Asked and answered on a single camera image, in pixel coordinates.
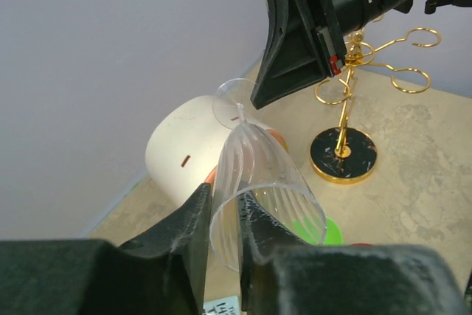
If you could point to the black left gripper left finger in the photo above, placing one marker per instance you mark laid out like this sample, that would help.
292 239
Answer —
160 271

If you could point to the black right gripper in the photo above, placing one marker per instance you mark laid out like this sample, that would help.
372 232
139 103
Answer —
305 45

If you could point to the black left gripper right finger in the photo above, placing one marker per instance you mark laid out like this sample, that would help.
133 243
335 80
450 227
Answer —
281 274

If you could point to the clear ribbed flute glass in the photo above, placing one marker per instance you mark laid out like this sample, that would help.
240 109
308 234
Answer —
253 160

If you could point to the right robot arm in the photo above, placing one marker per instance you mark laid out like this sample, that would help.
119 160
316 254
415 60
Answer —
375 8

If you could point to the green goblet near cabinet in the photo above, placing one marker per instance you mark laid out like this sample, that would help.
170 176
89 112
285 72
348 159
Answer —
312 233

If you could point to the blue treehouse paperback book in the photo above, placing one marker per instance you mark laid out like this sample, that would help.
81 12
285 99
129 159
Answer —
223 306

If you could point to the white round drawer cabinet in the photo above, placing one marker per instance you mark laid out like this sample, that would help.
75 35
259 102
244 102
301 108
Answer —
184 149

